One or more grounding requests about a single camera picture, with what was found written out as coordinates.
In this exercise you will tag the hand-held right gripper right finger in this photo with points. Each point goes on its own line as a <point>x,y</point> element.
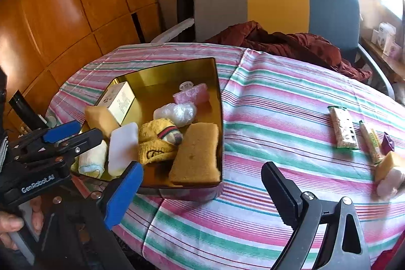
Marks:
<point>278,191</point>

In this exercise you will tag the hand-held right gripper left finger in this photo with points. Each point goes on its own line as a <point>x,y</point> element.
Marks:
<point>121,194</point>

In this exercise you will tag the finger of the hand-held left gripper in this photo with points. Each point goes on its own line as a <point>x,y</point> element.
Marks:
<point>60,133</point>
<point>90,137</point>

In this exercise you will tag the small yellow sponge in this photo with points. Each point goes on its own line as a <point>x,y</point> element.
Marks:
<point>96,121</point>

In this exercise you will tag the white cloth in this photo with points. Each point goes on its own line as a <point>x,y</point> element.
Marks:
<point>91,159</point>

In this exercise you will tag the white soap bar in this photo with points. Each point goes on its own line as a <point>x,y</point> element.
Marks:
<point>123,146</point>

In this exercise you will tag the white and gold box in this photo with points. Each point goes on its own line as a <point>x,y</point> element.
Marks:
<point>118,104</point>

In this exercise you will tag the yellow knitted sock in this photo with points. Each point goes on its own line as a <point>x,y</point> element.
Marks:
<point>152,146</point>

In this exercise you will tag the gold metal tin tray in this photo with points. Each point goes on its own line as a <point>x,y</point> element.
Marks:
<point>152,80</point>

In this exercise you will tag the large yellow sponge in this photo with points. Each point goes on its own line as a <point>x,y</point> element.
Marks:
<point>196,153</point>

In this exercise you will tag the white plastic bag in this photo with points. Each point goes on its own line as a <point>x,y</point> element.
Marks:
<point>390,185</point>
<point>177,113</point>

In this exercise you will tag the wide white green snack bar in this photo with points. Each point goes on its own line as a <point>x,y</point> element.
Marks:
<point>343,127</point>

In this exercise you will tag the narrow yellow green snack bar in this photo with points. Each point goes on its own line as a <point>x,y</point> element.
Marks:
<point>370,140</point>

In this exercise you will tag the pale yellow sponge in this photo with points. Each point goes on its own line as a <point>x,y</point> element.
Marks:
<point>390,163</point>

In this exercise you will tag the purple snack packet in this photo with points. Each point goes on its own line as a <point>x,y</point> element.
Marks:
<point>387,143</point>

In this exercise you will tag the person's left hand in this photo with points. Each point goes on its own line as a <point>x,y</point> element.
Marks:
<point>9,222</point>

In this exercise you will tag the striped tablecloth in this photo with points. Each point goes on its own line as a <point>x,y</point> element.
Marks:
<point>284,93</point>

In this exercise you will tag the maroon jacket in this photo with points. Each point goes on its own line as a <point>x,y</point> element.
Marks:
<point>284,45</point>

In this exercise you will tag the wooden window ledge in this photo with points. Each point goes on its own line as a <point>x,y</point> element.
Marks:
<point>379,62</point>

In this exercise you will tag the small pink box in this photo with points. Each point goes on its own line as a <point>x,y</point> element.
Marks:
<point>395,50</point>

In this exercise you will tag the white box with print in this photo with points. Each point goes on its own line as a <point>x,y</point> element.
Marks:
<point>383,36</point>

